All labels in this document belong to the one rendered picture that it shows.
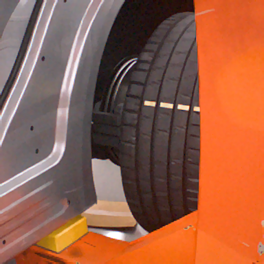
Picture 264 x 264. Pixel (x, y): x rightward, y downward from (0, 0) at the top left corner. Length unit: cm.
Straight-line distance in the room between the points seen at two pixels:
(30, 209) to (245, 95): 54
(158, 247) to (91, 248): 25
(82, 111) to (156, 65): 20
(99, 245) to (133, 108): 34
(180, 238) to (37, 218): 33
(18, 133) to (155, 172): 35
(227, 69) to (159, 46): 49
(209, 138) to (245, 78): 14
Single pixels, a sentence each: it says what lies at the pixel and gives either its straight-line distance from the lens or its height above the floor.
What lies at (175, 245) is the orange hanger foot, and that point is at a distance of 114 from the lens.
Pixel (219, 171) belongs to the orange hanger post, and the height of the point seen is 99.
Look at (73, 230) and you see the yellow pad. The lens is 137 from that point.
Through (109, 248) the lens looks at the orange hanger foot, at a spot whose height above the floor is 68.
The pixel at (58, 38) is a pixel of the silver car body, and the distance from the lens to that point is 125.
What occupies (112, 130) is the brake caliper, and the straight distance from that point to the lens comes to 161.
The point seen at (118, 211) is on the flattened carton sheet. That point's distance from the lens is 298.
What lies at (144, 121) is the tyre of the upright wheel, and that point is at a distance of 133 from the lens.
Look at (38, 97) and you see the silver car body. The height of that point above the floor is 106.
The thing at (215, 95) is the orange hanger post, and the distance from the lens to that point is 95.
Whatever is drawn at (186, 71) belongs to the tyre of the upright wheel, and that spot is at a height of 107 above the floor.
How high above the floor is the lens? 139
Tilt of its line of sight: 20 degrees down
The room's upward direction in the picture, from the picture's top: 3 degrees counter-clockwise
